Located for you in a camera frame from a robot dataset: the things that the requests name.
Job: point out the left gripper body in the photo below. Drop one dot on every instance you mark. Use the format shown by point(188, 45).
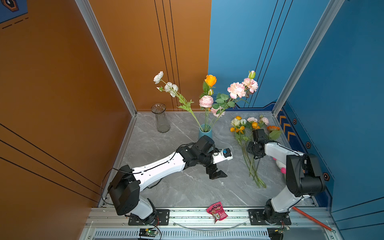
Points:
point(207, 162)

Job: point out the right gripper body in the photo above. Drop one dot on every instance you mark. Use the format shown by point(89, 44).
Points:
point(251, 149)

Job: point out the teal cylindrical vase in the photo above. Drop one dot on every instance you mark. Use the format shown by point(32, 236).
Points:
point(205, 130)

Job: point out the pink rose spray stem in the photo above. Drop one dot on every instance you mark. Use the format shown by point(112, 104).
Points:
point(237, 92)

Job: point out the yellow rose stem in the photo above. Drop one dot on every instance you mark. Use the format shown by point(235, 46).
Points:
point(209, 84)

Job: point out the white flower stem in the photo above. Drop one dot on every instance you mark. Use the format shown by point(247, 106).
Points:
point(173, 91)

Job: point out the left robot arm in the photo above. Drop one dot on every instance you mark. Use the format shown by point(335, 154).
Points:
point(126, 187)

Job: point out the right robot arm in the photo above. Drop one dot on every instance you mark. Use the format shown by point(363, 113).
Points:
point(304, 176)

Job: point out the clear glass vase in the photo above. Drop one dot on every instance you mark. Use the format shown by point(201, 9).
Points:
point(162, 122)

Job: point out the orange yellow small flower stem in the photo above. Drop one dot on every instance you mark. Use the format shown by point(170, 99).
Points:
point(250, 164)

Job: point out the orange gerbera stem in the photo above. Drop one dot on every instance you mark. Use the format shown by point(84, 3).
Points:
point(274, 132)

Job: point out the cream pink rose stem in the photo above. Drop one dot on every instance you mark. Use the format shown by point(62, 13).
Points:
point(243, 127)

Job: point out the white plush toy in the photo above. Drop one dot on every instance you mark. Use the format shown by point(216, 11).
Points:
point(281, 166)

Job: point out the pink snack packet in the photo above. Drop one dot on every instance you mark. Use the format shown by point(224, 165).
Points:
point(217, 211)

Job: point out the black connector box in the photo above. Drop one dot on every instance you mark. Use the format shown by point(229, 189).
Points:
point(276, 234)

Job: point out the green circuit board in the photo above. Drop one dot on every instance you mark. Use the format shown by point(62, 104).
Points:
point(148, 234)

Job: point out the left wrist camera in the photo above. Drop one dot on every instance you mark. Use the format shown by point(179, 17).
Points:
point(221, 155)

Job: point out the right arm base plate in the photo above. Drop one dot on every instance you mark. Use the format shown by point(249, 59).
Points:
point(260, 217)

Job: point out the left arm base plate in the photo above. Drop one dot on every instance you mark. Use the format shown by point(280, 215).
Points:
point(158, 218)

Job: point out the red handled tool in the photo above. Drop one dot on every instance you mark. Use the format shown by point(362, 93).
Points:
point(313, 219)

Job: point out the aluminium corner post right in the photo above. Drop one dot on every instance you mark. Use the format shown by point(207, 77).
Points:
point(317, 36)

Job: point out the aluminium corner post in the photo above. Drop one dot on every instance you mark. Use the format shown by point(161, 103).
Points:
point(317, 36)
point(101, 42)

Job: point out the aluminium corner post left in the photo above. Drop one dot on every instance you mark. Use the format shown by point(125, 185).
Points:
point(101, 42)

